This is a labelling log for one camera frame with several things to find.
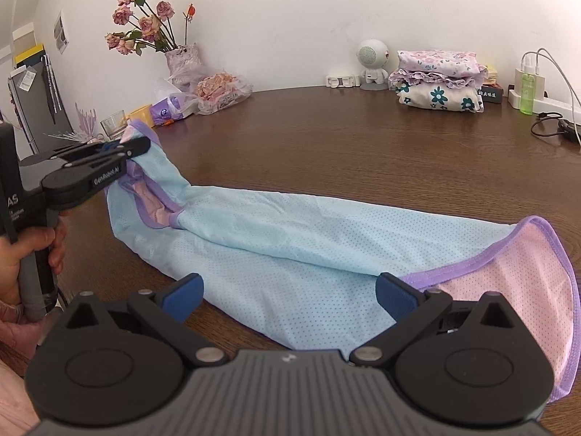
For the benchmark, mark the white plastic bracket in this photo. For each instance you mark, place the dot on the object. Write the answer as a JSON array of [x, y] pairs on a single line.
[[342, 81]]

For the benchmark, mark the wall paper notice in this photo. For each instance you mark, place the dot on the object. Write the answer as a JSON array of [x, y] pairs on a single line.
[[61, 32]]

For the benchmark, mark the person's left hand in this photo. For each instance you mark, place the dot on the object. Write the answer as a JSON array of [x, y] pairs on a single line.
[[11, 272]]

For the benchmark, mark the clear plastic bag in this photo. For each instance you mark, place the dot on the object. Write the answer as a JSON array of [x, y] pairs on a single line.
[[174, 91]]

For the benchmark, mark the yellow cup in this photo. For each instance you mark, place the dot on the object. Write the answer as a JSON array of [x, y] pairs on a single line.
[[140, 113]]

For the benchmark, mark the dark red box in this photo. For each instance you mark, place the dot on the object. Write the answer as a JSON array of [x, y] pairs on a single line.
[[492, 94]]

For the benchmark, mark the white charger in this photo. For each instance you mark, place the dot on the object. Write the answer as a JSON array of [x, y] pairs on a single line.
[[538, 79], [518, 81]]

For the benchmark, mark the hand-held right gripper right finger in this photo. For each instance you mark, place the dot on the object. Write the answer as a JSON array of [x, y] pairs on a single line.
[[397, 297]]

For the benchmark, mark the green spray bottle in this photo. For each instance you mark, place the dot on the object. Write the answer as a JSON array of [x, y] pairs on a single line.
[[527, 95]]

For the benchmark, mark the purple wipes pack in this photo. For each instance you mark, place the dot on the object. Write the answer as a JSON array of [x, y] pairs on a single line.
[[163, 112]]

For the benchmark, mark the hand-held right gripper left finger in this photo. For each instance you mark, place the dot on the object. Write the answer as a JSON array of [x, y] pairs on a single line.
[[184, 297]]

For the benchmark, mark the person's pink clothing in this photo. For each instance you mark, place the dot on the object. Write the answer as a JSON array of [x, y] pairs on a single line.
[[13, 399]]

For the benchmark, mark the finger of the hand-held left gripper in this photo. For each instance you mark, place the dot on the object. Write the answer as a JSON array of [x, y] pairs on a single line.
[[59, 153], [131, 147]]

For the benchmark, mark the dried rose bouquet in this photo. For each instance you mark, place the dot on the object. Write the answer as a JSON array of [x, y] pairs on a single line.
[[147, 25]]

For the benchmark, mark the pink floral folded garment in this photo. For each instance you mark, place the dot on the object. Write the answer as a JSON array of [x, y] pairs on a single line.
[[435, 63]]

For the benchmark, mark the pink and blue garment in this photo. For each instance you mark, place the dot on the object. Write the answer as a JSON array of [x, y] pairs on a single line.
[[295, 245]]

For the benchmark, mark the white robot speaker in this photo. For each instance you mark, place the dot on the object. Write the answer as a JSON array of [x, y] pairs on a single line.
[[371, 54]]

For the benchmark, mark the glass cup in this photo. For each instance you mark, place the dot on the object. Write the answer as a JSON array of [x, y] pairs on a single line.
[[112, 126]]

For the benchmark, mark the grey refrigerator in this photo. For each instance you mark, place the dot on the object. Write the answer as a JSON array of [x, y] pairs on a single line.
[[31, 100]]

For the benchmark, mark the translucent flower vase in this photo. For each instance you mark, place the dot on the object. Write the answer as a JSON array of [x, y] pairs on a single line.
[[184, 61]]

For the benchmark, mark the plastic wrapped dried flowers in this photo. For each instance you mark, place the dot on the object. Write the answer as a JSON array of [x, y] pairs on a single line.
[[218, 88]]

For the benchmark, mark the purple dried plant bundle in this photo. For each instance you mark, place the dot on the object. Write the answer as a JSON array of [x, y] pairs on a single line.
[[86, 120]]

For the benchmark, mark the yellow box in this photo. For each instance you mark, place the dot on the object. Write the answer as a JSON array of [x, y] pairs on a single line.
[[29, 57]]

